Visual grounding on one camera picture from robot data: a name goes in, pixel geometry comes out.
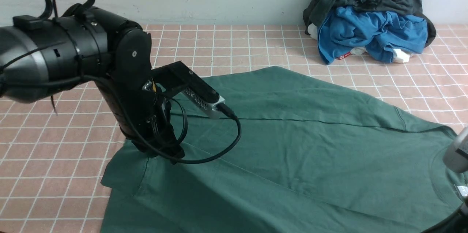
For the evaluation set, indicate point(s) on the pink checkered table cloth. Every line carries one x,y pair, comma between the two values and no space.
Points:
52,163

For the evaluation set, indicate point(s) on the blue crumpled garment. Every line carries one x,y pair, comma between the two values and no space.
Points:
379,32

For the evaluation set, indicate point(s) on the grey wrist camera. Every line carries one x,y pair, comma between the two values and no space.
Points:
178,78

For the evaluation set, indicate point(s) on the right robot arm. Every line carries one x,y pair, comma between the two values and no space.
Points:
455,159

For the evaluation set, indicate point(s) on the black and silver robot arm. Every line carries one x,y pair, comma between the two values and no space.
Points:
41,58

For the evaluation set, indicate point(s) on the green long-sleeve top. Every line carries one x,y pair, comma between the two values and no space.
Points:
313,157

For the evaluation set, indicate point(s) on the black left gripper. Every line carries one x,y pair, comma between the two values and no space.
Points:
142,115

